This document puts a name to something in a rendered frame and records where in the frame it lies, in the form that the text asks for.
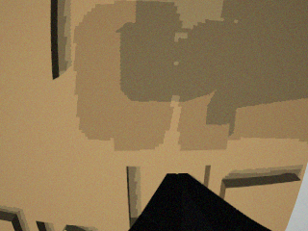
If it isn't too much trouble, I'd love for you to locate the tan block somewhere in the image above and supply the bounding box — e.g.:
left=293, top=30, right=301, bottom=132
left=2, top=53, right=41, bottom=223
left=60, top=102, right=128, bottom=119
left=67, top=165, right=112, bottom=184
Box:
left=62, top=224, right=85, bottom=231

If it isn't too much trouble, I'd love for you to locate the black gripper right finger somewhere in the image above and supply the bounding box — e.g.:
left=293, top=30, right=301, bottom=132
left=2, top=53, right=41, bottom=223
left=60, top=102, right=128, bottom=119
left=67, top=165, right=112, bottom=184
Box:
left=177, top=173, right=270, bottom=231

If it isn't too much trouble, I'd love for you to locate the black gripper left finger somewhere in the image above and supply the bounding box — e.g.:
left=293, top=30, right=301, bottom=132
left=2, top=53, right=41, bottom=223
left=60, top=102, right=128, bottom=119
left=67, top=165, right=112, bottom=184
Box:
left=128, top=173, right=182, bottom=231

